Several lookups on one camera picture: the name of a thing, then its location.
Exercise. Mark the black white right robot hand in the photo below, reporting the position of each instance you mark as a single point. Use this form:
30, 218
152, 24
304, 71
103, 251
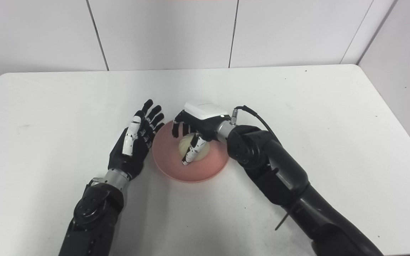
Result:
205, 122

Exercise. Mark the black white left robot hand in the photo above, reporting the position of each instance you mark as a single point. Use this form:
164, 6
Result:
133, 156

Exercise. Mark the cream steamed bun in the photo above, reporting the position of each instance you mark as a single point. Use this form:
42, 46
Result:
203, 153

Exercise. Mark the pink round plate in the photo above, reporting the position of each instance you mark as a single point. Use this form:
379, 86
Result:
169, 163

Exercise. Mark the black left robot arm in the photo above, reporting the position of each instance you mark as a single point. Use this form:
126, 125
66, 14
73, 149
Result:
93, 213

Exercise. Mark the black zip tie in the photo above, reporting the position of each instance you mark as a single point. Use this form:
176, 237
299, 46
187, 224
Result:
282, 221

